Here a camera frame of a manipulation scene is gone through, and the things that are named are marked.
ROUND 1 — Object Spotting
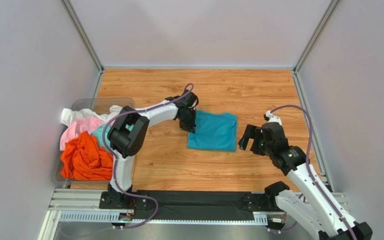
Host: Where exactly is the teal t shirt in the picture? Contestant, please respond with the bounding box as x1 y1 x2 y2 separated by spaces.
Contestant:
186 110 238 152

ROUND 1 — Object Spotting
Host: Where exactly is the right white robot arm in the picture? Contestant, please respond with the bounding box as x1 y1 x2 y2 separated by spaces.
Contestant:
238 122 373 240

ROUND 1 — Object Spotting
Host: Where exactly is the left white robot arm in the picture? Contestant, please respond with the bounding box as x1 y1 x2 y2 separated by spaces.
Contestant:
101 89 199 209

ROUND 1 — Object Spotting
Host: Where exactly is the clear plastic bin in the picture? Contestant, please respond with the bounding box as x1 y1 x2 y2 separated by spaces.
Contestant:
51 97 135 186

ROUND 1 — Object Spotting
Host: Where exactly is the mint green t shirt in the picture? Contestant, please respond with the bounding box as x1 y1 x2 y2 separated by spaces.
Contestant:
89 124 111 152

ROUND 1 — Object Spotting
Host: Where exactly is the orange t shirt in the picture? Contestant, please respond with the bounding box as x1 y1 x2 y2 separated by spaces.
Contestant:
60 131 113 181

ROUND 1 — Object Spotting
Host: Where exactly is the pink t shirt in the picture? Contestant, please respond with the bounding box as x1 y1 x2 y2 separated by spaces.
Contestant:
59 116 105 152

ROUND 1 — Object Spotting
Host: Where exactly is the white t shirt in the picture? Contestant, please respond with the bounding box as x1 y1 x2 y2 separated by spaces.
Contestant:
60 105 123 127

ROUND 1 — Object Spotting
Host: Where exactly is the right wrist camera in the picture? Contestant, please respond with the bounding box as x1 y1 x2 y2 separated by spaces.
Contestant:
264 110 283 126

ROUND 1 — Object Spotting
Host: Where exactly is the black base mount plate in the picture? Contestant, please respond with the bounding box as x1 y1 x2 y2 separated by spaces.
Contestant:
99 190 280 221

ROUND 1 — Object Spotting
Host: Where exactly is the aluminium front frame rail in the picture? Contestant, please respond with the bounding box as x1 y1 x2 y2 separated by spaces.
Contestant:
38 188 359 240

